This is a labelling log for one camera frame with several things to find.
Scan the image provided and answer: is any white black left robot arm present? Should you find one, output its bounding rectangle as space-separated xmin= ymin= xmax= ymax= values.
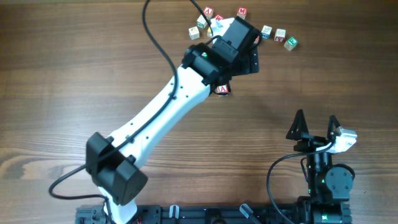
xmin=86 ymin=17 xmax=261 ymax=223

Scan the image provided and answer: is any blue edged wooden block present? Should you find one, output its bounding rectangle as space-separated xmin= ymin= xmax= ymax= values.
xmin=261 ymin=25 xmax=272 ymax=39

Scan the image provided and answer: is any green edged picture block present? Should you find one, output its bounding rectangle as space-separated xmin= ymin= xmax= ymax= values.
xmin=197 ymin=15 xmax=207 ymax=29

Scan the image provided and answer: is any red W letter block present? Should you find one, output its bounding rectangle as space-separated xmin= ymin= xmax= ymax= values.
xmin=213 ymin=14 xmax=224 ymax=21

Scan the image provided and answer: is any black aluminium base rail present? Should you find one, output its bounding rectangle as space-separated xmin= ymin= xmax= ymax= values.
xmin=75 ymin=203 xmax=353 ymax=224

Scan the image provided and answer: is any red A letter block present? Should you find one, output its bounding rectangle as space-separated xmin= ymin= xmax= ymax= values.
xmin=215 ymin=84 xmax=230 ymax=96

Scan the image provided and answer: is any red V letter block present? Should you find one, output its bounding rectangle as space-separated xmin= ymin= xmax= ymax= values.
xmin=203 ymin=6 xmax=214 ymax=19

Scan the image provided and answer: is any green E letter block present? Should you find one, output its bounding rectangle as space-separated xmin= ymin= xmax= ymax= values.
xmin=284 ymin=37 xmax=298 ymax=51

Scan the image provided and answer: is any plain picture wooden block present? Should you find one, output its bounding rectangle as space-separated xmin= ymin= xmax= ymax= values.
xmin=188 ymin=26 xmax=200 ymax=40

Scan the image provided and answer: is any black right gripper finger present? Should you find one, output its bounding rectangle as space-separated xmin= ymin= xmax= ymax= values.
xmin=286 ymin=109 xmax=309 ymax=140
xmin=327 ymin=115 xmax=340 ymax=141

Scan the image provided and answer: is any red X letter block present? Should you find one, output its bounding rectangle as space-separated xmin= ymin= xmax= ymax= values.
xmin=274 ymin=29 xmax=286 ymax=42

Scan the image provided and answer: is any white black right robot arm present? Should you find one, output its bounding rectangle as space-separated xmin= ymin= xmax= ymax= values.
xmin=286 ymin=110 xmax=358 ymax=224

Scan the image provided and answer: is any red M letter block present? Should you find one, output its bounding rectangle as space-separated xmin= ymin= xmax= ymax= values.
xmin=237 ymin=7 xmax=248 ymax=20

